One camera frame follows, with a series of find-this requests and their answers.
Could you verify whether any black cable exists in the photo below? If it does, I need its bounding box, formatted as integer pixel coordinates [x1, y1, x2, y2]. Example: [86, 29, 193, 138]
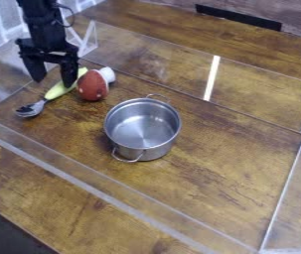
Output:
[54, 2, 76, 29]

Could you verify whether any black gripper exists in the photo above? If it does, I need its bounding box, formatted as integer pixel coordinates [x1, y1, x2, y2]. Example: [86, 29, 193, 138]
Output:
[16, 24, 78, 88]

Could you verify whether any red toy mushroom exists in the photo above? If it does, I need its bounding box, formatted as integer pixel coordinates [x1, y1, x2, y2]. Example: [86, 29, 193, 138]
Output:
[76, 66, 115, 101]

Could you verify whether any black strip on table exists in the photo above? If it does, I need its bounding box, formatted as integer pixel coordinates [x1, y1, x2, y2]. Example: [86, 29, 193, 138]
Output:
[196, 4, 283, 32]

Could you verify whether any small steel pot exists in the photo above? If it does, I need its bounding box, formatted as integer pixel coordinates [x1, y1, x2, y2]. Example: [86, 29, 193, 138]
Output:
[103, 93, 182, 163]

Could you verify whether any clear acrylic bracket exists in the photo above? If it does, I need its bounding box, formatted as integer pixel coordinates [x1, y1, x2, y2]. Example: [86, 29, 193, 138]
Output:
[66, 21, 98, 58]

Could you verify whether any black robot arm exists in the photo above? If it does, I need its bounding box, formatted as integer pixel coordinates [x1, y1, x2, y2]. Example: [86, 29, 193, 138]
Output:
[16, 0, 78, 88]

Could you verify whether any green handled metal spoon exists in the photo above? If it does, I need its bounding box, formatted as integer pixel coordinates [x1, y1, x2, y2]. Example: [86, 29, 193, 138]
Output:
[13, 66, 88, 119]

